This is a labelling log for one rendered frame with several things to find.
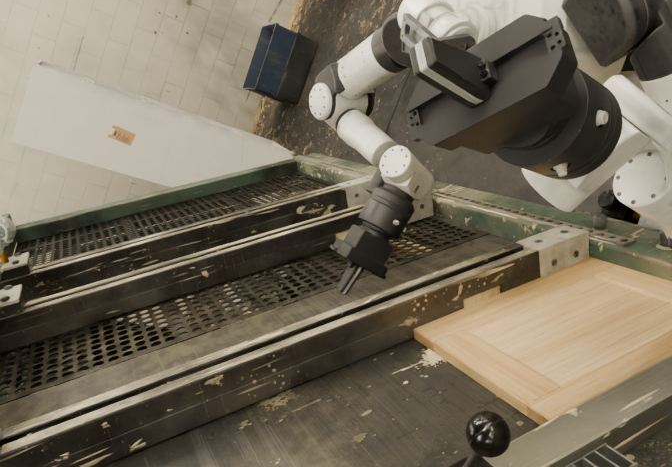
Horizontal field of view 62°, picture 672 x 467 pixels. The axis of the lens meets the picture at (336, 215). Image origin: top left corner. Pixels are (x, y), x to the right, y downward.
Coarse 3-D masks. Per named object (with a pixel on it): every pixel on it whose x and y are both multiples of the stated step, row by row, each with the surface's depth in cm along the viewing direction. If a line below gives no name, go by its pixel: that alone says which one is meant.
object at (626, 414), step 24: (624, 384) 67; (648, 384) 66; (576, 408) 64; (600, 408) 63; (624, 408) 63; (648, 408) 62; (528, 432) 62; (552, 432) 61; (576, 432) 60; (600, 432) 60; (624, 432) 61; (648, 432) 63; (504, 456) 59; (528, 456) 58; (552, 456) 58; (576, 456) 58
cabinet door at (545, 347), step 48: (528, 288) 99; (576, 288) 96; (624, 288) 94; (432, 336) 88; (480, 336) 87; (528, 336) 84; (576, 336) 82; (624, 336) 80; (528, 384) 73; (576, 384) 71
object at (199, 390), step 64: (512, 256) 100; (576, 256) 105; (320, 320) 88; (384, 320) 89; (128, 384) 79; (192, 384) 77; (256, 384) 81; (0, 448) 69; (64, 448) 71; (128, 448) 75
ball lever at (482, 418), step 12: (468, 420) 48; (480, 420) 47; (492, 420) 47; (504, 420) 47; (468, 432) 47; (480, 432) 46; (492, 432) 46; (504, 432) 46; (480, 444) 46; (492, 444) 46; (504, 444) 46; (468, 456) 52; (480, 456) 50; (492, 456) 47
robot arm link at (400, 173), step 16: (384, 160) 105; (400, 160) 103; (416, 160) 104; (384, 176) 107; (400, 176) 102; (416, 176) 104; (384, 192) 104; (400, 192) 105; (416, 192) 106; (400, 208) 104
